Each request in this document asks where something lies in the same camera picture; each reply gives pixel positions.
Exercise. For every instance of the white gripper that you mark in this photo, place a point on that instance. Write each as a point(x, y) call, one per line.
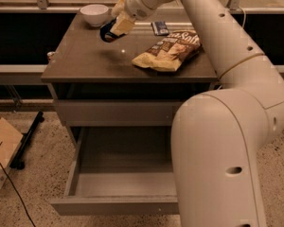
point(136, 8)

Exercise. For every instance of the blue pepsi can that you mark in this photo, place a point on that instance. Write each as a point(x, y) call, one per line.
point(107, 35)

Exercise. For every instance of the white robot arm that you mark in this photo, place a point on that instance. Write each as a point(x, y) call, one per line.
point(215, 135)

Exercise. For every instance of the grey drawer cabinet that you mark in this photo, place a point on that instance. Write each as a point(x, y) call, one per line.
point(95, 84)

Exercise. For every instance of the small can behind cabinet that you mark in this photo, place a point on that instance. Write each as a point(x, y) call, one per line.
point(50, 55)

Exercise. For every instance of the open grey middle drawer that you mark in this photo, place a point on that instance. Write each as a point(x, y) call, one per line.
point(120, 171)

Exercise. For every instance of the white ceramic bowl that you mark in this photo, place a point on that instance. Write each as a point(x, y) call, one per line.
point(95, 14)

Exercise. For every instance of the yellow brown chip bag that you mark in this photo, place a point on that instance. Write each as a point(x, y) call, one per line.
point(171, 52)

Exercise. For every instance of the cardboard box left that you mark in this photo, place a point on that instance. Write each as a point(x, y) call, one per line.
point(10, 140)

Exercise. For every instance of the black stand leg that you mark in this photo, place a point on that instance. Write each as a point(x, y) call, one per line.
point(18, 161)

